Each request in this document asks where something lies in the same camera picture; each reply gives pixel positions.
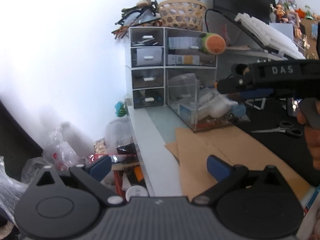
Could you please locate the brown cardboard sheet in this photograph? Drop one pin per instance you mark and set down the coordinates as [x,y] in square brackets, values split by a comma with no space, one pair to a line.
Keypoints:
[233,146]

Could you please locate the clear plastic bags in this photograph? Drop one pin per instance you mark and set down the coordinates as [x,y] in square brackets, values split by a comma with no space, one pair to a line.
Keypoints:
[58,153]

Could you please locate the white drawer organizer cabinet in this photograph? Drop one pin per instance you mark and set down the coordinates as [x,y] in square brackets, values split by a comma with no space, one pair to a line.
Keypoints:
[154,55]

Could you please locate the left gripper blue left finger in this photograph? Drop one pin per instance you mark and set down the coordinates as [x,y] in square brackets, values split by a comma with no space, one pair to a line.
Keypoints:
[89,177]

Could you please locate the white mechanical keyboard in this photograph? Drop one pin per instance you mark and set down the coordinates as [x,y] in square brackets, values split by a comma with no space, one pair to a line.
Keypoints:
[269,36]

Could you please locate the person's right hand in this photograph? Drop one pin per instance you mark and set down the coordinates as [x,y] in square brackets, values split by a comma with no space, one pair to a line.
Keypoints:
[310,153]

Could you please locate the black desk mat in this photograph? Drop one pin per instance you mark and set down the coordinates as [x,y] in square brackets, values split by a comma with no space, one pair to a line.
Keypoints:
[287,147]

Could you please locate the black hair claw clips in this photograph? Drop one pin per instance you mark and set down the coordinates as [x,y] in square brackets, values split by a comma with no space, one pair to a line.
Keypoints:
[143,14]

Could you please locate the hamburger plush toy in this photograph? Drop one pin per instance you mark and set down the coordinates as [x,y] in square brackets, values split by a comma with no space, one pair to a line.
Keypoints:
[212,44]

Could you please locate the white fluffy item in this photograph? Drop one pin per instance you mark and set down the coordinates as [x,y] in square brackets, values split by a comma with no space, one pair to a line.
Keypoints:
[221,106]

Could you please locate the black laptop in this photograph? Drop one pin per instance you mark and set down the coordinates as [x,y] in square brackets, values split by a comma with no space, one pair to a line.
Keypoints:
[259,9]

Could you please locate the woven bamboo basket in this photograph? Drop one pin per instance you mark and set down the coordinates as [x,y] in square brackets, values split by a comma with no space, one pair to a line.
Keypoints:
[183,14]

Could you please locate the clear large bottom drawer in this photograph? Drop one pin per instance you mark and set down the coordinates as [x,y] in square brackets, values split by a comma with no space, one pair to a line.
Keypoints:
[191,100]

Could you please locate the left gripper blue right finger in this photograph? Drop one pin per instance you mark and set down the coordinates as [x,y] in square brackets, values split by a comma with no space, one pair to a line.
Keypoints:
[227,177]

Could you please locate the black bin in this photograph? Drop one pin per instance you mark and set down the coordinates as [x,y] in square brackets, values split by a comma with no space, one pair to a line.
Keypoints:
[16,145]

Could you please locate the red snack packet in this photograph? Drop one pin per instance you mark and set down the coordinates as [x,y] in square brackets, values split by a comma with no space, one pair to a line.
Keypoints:
[226,36]

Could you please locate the black handled scissors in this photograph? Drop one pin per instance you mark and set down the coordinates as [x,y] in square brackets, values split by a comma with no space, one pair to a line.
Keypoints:
[284,127]

